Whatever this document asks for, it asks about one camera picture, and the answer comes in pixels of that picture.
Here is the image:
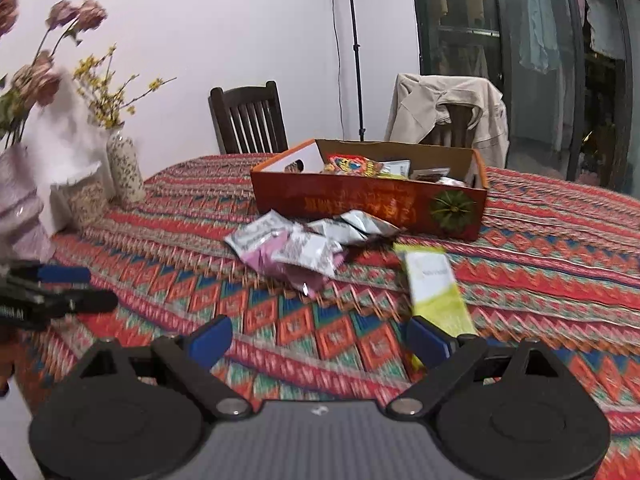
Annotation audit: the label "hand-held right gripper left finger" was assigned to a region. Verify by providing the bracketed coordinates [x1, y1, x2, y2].
[80, 315, 253, 421]

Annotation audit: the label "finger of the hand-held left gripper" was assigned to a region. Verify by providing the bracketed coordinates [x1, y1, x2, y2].
[30, 289, 119, 318]
[7, 261, 91, 286]

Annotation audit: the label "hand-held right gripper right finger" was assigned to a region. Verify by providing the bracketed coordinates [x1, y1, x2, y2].
[385, 316, 563, 422]

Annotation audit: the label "green and white snack packet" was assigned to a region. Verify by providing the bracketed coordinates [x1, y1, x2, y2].
[392, 242, 478, 368]

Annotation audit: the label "orange cardboard box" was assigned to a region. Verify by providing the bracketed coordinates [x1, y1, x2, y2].
[250, 138, 488, 242]

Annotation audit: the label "floral jar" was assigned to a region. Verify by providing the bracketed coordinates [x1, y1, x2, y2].
[65, 177, 110, 231]

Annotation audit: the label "pale pink ribbed vase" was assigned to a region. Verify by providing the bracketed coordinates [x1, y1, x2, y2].
[0, 145, 56, 263]

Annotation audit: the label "pink snack packet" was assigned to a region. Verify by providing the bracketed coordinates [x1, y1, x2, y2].
[242, 237, 346, 301]

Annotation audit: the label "silver white snack packet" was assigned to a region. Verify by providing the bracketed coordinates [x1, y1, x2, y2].
[223, 210, 296, 257]

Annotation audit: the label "floral ceramic vase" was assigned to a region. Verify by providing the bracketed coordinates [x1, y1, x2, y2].
[106, 129, 147, 204]

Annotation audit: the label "clear silver snack packet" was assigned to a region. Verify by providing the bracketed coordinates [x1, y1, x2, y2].
[270, 230, 346, 278]

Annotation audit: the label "crumpled silver snack packet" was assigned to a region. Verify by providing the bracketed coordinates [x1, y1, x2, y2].
[340, 209, 406, 241]

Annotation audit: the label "patterned red tablecloth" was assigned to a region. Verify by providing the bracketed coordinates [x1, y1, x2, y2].
[10, 152, 640, 480]

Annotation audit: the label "small silver snack packet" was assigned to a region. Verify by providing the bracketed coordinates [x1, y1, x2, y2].
[307, 217, 368, 246]

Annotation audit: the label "yellow green snack packet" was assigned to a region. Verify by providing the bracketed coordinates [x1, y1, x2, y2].
[377, 160, 412, 180]

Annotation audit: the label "red snack packet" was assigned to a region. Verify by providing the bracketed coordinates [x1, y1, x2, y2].
[322, 155, 383, 177]

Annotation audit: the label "yellow flower branches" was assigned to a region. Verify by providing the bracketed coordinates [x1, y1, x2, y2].
[72, 44, 178, 131]

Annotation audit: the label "brown wooden chair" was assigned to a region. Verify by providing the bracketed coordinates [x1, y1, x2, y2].
[425, 105, 476, 148]

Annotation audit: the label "dark wooden chair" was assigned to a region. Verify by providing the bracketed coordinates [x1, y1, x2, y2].
[208, 80, 290, 155]

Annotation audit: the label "beige jacket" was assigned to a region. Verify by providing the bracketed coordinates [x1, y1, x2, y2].
[384, 73, 510, 168]

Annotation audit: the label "pink flower bunch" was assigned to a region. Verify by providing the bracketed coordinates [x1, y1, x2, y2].
[0, 0, 108, 148]

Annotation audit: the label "glass sliding door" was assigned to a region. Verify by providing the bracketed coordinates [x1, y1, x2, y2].
[409, 0, 640, 196]

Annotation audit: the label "black tripod stand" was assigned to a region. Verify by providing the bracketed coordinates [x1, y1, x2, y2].
[336, 0, 368, 142]

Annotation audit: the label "light blue hanging garment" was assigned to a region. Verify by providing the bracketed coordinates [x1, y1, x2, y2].
[517, 0, 561, 73]

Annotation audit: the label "white hanging garment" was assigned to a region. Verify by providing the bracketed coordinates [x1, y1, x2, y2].
[582, 0, 626, 58]

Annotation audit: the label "black cable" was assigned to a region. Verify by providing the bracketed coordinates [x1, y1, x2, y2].
[327, 0, 346, 138]

